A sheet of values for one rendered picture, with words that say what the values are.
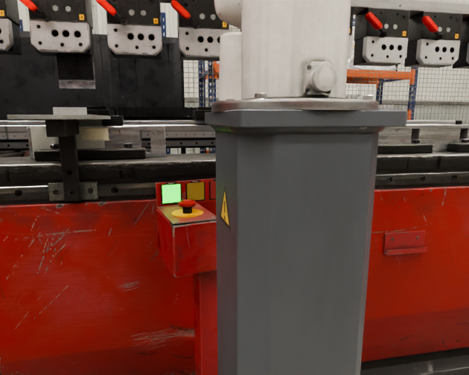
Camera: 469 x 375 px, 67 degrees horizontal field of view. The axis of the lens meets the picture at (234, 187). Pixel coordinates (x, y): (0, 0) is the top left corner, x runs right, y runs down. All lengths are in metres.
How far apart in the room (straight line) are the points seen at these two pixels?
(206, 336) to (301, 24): 0.75
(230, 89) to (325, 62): 0.38
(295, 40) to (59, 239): 0.88
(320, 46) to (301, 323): 0.29
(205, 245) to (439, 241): 0.90
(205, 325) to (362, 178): 0.63
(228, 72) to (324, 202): 0.42
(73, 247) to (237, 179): 0.79
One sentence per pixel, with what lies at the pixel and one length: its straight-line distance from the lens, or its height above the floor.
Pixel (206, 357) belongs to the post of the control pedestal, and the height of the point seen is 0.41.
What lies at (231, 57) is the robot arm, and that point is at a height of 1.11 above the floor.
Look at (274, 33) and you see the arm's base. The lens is 0.39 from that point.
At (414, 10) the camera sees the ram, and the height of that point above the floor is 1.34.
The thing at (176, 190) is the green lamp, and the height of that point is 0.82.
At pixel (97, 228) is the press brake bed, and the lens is 1.06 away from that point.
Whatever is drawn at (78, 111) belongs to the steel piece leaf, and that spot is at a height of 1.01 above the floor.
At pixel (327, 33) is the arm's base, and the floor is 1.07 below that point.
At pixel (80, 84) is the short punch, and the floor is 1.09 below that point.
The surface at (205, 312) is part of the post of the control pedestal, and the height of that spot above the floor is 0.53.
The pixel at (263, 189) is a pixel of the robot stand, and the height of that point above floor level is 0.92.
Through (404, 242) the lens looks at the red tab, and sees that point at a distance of 1.33.
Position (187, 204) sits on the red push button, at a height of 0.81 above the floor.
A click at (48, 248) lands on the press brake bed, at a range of 1.11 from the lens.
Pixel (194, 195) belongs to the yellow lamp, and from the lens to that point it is 0.90.
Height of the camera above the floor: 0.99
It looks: 11 degrees down
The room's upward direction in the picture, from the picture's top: straight up
